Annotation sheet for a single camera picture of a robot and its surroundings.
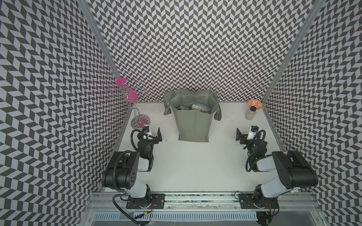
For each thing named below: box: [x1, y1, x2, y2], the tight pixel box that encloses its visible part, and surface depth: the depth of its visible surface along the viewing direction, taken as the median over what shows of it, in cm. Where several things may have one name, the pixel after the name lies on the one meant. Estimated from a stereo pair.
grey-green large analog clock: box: [191, 102, 213, 114], surface depth 98 cm
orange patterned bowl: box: [247, 99, 263, 110], surface depth 114 cm
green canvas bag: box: [163, 88, 223, 143], surface depth 91 cm
